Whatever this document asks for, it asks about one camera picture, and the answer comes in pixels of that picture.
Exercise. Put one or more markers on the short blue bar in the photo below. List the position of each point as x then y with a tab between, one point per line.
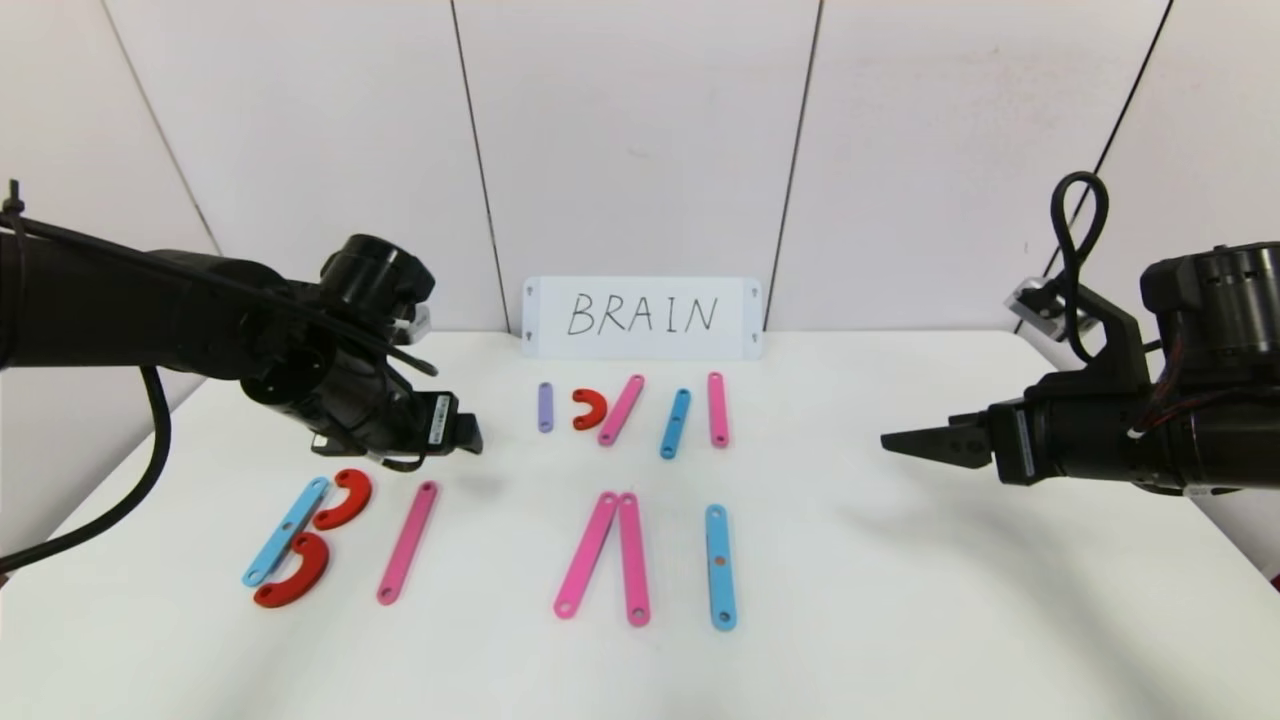
676	423

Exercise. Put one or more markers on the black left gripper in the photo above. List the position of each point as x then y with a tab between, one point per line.
441	424

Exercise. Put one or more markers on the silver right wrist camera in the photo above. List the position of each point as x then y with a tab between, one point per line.
1030	300

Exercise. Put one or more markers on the black right camera mount bracket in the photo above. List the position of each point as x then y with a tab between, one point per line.
1120	340

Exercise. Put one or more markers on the large red arc piece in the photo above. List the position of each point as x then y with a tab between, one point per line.
317	572
359	498

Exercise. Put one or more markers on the short pink bar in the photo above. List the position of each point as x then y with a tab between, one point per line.
717	408

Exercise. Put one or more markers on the long blue bar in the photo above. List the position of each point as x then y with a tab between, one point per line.
280	538
720	590

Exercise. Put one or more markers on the white BRAIN sign card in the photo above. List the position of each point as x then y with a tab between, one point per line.
545	320

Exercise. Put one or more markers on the short purple bar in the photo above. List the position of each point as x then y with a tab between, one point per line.
546	406

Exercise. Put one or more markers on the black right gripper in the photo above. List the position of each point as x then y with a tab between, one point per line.
1018	443

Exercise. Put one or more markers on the small red arc piece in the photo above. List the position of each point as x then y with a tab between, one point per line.
583	423

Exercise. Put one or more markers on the long pink bar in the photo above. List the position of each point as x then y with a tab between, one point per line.
622	408
633	560
587	553
407	545

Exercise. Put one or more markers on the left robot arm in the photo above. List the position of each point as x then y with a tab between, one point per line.
100	310

